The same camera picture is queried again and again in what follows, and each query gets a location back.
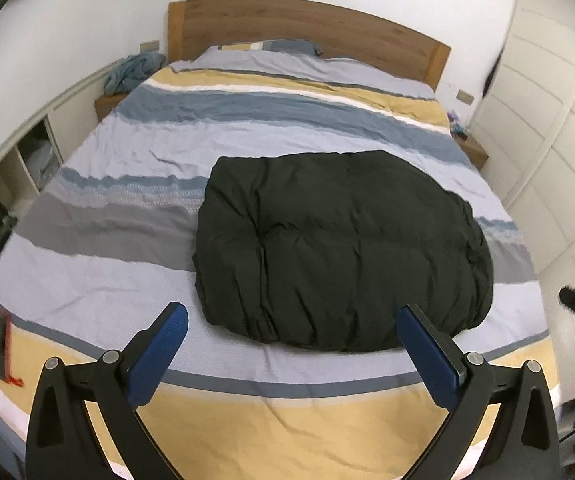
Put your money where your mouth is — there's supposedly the wooden nightstand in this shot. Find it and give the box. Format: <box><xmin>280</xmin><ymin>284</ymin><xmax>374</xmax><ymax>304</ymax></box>
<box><xmin>455</xmin><ymin>135</ymin><xmax>489</xmax><ymax>171</ymax></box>
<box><xmin>94</xmin><ymin>91</ymin><xmax>128</xmax><ymax>122</ymax></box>

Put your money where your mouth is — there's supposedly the small bedside clutter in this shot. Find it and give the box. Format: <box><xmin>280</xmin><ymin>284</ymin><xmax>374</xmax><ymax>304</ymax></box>
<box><xmin>448</xmin><ymin>110</ymin><xmax>469</xmax><ymax>137</ymax></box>

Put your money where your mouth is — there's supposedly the dark green puffer jacket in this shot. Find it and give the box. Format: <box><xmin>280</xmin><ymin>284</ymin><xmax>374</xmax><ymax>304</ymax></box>
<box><xmin>192</xmin><ymin>150</ymin><xmax>494</xmax><ymax>353</ymax></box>

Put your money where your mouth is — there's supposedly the wooden headboard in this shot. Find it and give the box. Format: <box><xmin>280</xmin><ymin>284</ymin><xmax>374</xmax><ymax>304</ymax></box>
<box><xmin>168</xmin><ymin>0</ymin><xmax>452</xmax><ymax>92</ymax></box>

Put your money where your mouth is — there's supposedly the white open shelf unit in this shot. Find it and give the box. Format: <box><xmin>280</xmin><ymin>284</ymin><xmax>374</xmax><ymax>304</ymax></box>
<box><xmin>0</xmin><ymin>55</ymin><xmax>123</xmax><ymax>271</ymax></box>

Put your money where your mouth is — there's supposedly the white wardrobe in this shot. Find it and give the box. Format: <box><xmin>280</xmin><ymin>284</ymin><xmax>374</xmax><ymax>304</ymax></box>
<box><xmin>470</xmin><ymin>0</ymin><xmax>575</xmax><ymax>411</ymax></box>

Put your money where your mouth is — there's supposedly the grey strap with red tag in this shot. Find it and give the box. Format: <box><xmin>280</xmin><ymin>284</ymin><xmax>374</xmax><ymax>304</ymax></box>
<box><xmin>0</xmin><ymin>312</ymin><xmax>23</xmax><ymax>388</ymax></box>

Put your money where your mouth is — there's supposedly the striped bed duvet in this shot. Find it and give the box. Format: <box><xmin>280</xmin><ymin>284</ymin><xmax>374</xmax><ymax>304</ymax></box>
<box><xmin>0</xmin><ymin>42</ymin><xmax>561</xmax><ymax>480</ymax></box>

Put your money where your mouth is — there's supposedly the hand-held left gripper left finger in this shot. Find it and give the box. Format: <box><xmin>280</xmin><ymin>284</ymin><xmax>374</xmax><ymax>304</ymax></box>
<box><xmin>25</xmin><ymin>301</ymin><xmax>191</xmax><ymax>480</ymax></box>

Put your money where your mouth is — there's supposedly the white bedding bundle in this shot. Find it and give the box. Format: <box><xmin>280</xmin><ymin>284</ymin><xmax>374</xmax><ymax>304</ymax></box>
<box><xmin>26</xmin><ymin>132</ymin><xmax>61</xmax><ymax>188</ymax></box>

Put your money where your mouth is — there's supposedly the blue crumpled cloth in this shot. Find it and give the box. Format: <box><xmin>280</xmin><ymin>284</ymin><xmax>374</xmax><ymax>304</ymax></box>
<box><xmin>104</xmin><ymin>51</ymin><xmax>167</xmax><ymax>96</ymax></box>

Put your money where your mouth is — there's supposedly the striped pillow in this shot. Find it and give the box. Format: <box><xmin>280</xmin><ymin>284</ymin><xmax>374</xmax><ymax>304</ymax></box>
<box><xmin>218</xmin><ymin>39</ymin><xmax>324</xmax><ymax>57</ymax></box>

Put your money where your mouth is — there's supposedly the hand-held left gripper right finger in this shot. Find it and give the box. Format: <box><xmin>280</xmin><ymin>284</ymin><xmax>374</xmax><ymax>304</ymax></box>
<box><xmin>397</xmin><ymin>304</ymin><xmax>563</xmax><ymax>480</ymax></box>

